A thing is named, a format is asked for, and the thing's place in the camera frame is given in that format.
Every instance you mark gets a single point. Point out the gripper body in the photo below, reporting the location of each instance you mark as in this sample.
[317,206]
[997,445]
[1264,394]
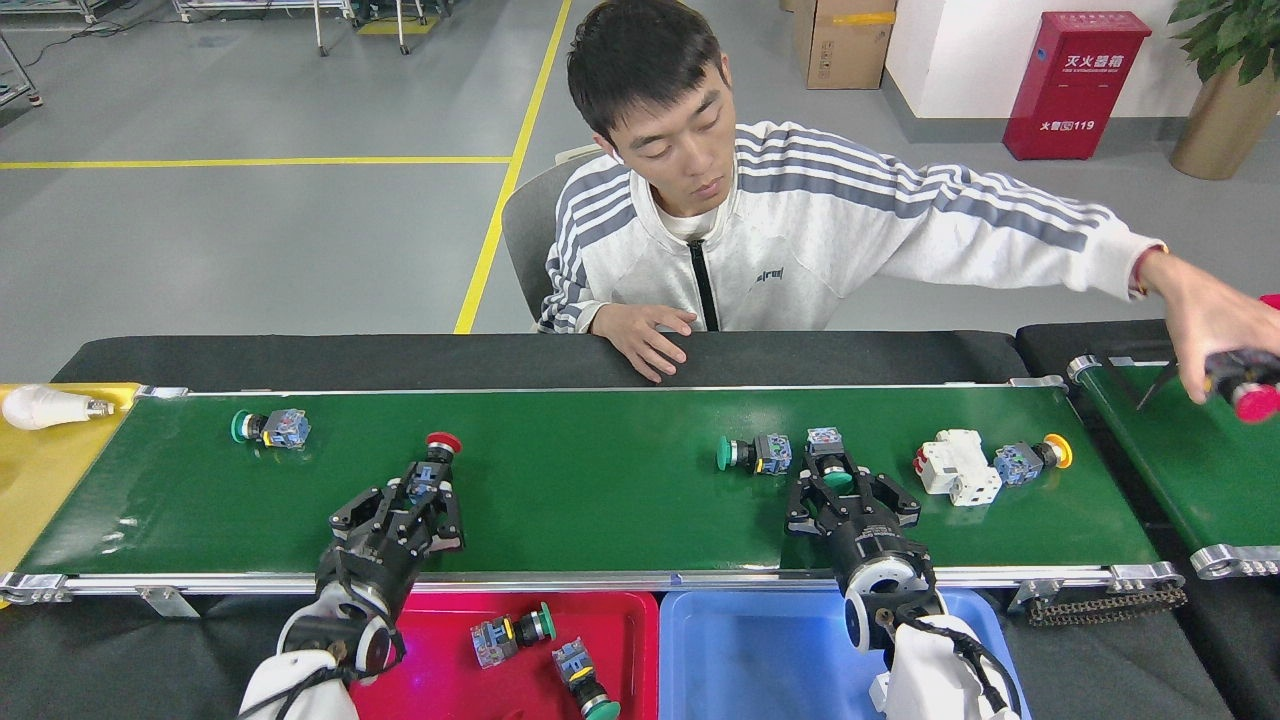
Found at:
[875,545]
[370,570]

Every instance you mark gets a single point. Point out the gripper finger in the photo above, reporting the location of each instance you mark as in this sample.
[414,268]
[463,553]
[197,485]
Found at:
[810,510]
[890,500]
[445,525]
[370,510]

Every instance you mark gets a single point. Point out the red push button switch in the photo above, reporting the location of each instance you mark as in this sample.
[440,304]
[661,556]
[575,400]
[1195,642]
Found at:
[1255,403]
[443,441]

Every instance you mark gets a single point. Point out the green belt conveyor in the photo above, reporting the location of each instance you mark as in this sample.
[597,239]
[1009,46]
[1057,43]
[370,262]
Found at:
[1190,480]
[600,500]

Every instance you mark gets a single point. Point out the blue plastic tray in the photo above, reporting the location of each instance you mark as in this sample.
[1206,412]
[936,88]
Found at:
[750,670]

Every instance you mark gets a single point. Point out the yellow plastic tray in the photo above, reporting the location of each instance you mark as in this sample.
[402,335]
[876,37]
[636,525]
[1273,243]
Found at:
[40,480]

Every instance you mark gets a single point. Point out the person's right hand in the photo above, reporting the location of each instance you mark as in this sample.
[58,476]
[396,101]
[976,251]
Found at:
[645,335]

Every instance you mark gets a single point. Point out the person's left hand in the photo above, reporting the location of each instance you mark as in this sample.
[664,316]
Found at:
[1215,320]

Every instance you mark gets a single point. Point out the person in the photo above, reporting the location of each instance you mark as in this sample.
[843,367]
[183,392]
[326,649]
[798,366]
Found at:
[800,250]

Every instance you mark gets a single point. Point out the white light bulb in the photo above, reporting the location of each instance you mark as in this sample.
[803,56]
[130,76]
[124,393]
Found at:
[40,407]

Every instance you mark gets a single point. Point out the red fire extinguisher cabinet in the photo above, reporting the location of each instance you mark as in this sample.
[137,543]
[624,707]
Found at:
[1075,95]

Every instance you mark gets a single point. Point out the brown cardboard box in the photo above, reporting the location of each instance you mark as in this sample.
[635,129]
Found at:
[845,50]

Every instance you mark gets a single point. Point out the yellow floor plate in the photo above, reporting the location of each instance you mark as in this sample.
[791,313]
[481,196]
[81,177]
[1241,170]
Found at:
[395,24]

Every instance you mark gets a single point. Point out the potted plant in gold pot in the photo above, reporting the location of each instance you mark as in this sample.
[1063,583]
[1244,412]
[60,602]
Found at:
[1220,125]

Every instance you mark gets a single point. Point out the white metal stand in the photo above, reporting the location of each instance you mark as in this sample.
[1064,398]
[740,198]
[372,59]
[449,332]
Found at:
[250,10]

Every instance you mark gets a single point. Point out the yellow push button switch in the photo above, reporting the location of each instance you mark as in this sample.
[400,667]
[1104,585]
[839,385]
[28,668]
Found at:
[1018,465]

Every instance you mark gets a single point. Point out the metal frame rack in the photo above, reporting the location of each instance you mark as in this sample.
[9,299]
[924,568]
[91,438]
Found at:
[33,98]

